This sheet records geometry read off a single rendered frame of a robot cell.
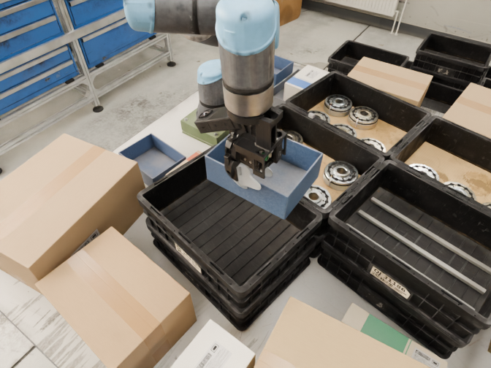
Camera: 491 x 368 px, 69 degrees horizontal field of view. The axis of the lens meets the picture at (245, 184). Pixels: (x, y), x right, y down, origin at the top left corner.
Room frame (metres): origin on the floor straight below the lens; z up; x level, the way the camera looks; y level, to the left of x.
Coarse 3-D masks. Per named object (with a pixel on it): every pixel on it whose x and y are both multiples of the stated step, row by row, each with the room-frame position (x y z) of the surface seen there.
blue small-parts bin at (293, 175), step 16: (224, 144) 0.60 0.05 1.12; (288, 144) 0.60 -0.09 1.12; (208, 160) 0.54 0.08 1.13; (288, 160) 0.60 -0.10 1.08; (304, 160) 0.58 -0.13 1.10; (320, 160) 0.55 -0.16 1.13; (208, 176) 0.54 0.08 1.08; (224, 176) 0.52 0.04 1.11; (256, 176) 0.55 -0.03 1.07; (272, 176) 0.55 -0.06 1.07; (288, 176) 0.55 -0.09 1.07; (304, 176) 0.49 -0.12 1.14; (240, 192) 0.49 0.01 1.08; (256, 192) 0.47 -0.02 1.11; (272, 192) 0.45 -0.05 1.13; (288, 192) 0.51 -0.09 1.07; (304, 192) 0.50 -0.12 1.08; (272, 208) 0.45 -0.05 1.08; (288, 208) 0.44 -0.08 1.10
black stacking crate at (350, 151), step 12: (288, 120) 1.01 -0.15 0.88; (300, 120) 0.97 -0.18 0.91; (300, 132) 0.96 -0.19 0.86; (312, 132) 0.93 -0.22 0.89; (324, 132) 0.90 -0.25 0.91; (312, 144) 0.93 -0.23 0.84; (324, 144) 0.89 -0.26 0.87; (336, 144) 0.87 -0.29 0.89; (348, 144) 0.84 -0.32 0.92; (336, 156) 0.86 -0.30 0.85; (348, 156) 0.83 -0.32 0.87; (360, 156) 0.80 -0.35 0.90; (372, 156) 0.78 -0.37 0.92; (360, 168) 0.80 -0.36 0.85; (372, 168) 0.73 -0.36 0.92; (324, 228) 0.59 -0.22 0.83
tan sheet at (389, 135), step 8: (320, 104) 1.17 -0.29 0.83; (336, 120) 1.07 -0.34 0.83; (344, 120) 1.07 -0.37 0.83; (376, 128) 1.03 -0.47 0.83; (384, 128) 1.03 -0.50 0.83; (392, 128) 1.03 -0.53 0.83; (360, 136) 0.98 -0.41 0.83; (368, 136) 0.98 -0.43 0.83; (376, 136) 0.98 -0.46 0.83; (384, 136) 0.98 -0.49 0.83; (392, 136) 0.98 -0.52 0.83; (400, 136) 0.98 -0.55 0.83; (384, 144) 0.94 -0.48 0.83; (392, 144) 0.94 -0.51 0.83
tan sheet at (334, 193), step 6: (306, 144) 0.94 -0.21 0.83; (318, 150) 0.91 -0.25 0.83; (324, 156) 0.88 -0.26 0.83; (324, 162) 0.85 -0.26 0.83; (318, 180) 0.77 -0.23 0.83; (324, 186) 0.74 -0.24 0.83; (330, 192) 0.72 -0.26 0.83; (336, 192) 0.72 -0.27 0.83; (342, 192) 0.72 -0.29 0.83; (336, 198) 0.69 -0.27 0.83
